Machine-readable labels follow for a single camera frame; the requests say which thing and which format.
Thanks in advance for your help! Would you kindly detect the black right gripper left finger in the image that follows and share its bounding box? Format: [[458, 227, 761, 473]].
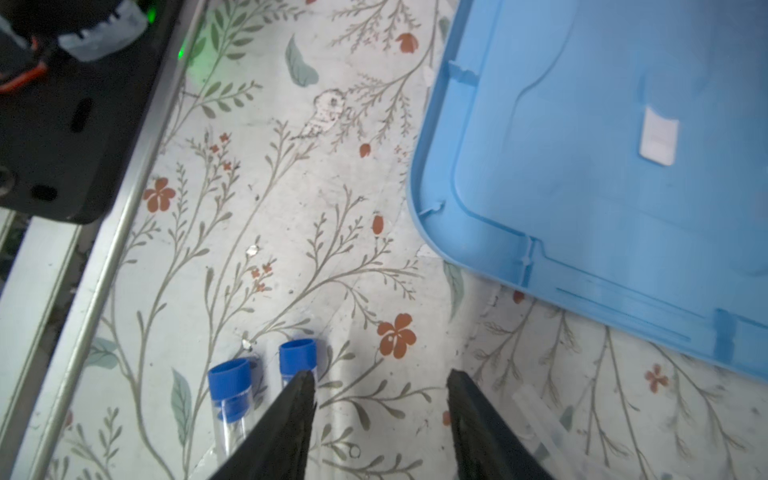
[[211, 372, 316, 479]]

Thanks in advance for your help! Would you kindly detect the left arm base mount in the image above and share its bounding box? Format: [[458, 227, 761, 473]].
[[1, 1, 183, 224]]

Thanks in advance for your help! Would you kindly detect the blue plastic bin lid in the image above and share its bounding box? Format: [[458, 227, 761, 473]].
[[407, 1, 767, 380]]

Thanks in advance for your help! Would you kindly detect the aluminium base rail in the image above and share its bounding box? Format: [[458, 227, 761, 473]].
[[1, 1, 208, 479]]

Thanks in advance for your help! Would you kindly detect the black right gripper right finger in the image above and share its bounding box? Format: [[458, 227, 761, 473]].
[[447, 369, 551, 480]]

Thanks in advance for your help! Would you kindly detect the blue capped test tube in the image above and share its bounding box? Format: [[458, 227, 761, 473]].
[[207, 358, 254, 465], [278, 338, 317, 388]]

